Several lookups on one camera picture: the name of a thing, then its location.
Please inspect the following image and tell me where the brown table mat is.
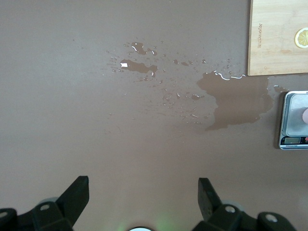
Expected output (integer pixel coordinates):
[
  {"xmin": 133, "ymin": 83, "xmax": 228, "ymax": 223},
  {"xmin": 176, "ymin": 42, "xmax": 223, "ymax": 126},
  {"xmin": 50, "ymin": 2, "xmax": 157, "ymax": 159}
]
[{"xmin": 0, "ymin": 0, "xmax": 308, "ymax": 231}]

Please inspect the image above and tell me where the silver digital kitchen scale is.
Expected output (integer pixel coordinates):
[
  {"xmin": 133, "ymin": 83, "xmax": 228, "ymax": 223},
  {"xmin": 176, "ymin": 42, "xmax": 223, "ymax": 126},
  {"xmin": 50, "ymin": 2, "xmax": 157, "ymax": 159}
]
[{"xmin": 279, "ymin": 90, "xmax": 308, "ymax": 150}]

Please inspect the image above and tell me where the lemon slice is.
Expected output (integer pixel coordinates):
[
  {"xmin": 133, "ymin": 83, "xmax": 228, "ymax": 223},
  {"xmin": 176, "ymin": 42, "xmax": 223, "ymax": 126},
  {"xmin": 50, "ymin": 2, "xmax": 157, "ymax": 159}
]
[{"xmin": 294, "ymin": 27, "xmax": 308, "ymax": 49}]

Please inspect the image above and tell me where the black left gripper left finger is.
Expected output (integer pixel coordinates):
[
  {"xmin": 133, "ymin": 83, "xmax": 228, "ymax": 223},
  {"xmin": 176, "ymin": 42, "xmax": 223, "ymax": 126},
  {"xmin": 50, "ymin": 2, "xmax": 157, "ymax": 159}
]
[{"xmin": 0, "ymin": 176, "xmax": 90, "ymax": 231}]

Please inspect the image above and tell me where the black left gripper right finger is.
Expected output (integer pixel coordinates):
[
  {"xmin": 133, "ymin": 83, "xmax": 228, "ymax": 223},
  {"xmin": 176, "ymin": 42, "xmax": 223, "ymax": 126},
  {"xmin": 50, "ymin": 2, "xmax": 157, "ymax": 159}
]
[{"xmin": 193, "ymin": 178, "xmax": 295, "ymax": 231}]

